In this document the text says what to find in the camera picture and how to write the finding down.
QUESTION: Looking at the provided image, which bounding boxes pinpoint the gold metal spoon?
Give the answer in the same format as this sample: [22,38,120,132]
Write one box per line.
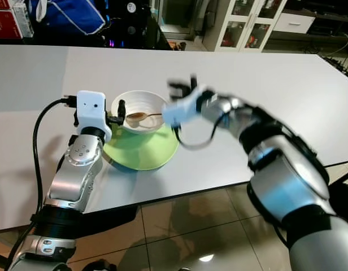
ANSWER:
[124,111,164,123]

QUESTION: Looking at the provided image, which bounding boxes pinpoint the white ceramic bowl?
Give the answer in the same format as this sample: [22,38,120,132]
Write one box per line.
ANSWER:
[110,90,168,134]

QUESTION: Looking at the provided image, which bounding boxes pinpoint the light green plate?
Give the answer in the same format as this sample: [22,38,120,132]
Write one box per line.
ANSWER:
[102,120,181,172]

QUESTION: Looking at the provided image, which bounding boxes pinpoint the black computer tower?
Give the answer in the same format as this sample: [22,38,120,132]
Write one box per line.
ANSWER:
[100,0,172,51]

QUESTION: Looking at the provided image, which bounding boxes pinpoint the white glass door cabinet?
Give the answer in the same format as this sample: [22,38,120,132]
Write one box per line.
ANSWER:
[202,0,289,53]

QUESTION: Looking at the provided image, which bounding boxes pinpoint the blue fabric bag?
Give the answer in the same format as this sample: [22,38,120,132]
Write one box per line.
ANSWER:
[27,0,108,36]

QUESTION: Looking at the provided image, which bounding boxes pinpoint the white drawer unit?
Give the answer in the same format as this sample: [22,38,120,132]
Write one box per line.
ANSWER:
[272,12,316,35]

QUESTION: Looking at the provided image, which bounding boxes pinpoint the red storage box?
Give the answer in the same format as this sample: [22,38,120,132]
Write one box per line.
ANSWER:
[0,9,26,41]

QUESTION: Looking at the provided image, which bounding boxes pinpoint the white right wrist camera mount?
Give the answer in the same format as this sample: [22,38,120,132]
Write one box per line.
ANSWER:
[161,85,215,129]

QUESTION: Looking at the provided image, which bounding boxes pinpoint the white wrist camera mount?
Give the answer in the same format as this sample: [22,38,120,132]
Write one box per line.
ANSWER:
[76,90,113,142]
[161,85,215,129]

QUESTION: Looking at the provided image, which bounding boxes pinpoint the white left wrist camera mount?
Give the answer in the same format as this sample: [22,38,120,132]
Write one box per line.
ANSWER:
[76,90,113,142]

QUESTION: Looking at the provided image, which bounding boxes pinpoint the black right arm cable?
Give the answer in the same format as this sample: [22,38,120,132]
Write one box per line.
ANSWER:
[172,112,232,151]

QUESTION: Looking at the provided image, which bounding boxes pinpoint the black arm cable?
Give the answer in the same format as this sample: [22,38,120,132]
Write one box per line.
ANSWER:
[172,112,232,151]
[15,95,79,271]

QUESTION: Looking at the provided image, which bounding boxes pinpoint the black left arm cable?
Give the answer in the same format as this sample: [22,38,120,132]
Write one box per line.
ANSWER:
[15,95,79,271]

